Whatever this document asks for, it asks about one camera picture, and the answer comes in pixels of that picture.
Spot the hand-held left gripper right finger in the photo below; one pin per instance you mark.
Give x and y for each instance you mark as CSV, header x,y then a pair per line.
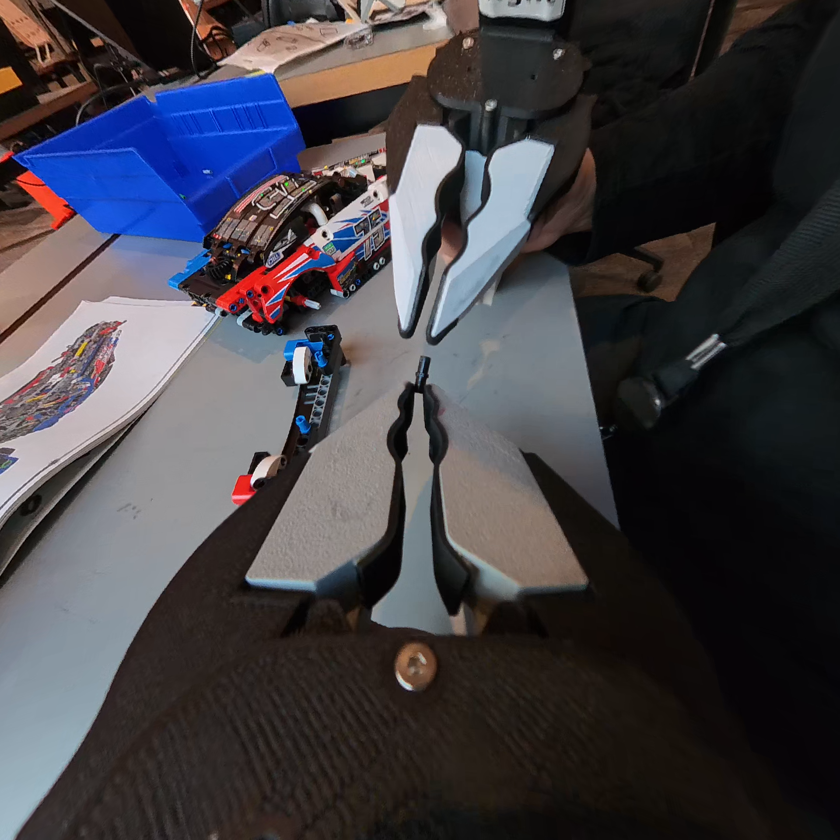
x,y
512,519

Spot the person's black clothing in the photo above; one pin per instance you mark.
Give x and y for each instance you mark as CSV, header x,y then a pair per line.
x,y
748,525

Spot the small toy brick assembly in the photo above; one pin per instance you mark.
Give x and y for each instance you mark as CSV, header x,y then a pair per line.
x,y
315,361

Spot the blue storage bin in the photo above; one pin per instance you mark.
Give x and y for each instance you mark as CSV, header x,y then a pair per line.
x,y
171,151

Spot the white paper sheet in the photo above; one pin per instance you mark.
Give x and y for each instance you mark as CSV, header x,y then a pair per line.
x,y
302,43

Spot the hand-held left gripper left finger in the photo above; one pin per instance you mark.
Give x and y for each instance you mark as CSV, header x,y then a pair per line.
x,y
328,519

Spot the orange cone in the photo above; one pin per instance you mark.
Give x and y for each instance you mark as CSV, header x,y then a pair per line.
x,y
46,197

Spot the red black toy race car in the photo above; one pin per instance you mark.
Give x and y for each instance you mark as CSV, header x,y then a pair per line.
x,y
289,236

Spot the grey desk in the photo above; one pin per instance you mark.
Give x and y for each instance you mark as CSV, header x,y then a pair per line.
x,y
131,551

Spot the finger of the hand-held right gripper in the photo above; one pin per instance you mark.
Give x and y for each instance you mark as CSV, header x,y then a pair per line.
x,y
423,197
505,210

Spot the small black pin piece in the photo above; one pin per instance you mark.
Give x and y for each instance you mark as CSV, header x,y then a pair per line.
x,y
423,372

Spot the person's right hand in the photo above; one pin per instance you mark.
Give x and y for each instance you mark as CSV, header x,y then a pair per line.
x,y
565,217

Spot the open instruction booklet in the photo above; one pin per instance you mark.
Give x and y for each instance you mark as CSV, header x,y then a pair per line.
x,y
79,381

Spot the wooden workbench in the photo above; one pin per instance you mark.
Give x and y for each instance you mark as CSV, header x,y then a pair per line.
x,y
368,72

